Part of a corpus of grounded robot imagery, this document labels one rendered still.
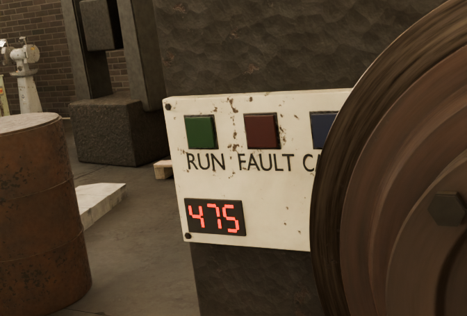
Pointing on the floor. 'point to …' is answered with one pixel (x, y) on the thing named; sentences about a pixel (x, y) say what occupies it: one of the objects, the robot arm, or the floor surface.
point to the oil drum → (39, 219)
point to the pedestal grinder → (23, 73)
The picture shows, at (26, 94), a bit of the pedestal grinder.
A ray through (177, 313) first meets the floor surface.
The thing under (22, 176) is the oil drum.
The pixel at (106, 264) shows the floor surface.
